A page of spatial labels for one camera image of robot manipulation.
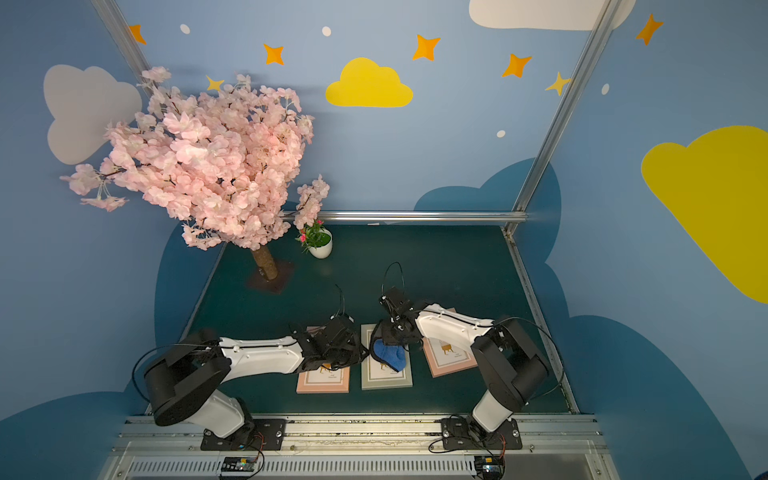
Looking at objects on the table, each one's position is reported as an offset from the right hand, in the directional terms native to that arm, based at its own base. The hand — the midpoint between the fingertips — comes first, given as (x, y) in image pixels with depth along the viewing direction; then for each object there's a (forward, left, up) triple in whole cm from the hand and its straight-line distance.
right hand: (393, 333), depth 90 cm
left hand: (-6, +7, 0) cm, 9 cm away
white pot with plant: (+29, +29, +9) cm, 42 cm away
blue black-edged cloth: (-8, 0, +4) cm, 9 cm away
